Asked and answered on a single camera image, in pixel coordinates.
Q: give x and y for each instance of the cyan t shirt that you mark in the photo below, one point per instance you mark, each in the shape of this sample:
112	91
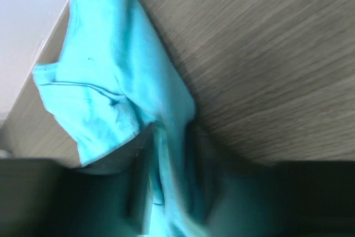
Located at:
112	79

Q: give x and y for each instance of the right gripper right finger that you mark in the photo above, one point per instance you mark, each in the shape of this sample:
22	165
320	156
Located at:
290	198

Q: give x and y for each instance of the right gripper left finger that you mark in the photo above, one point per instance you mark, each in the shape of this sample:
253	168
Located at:
109	197

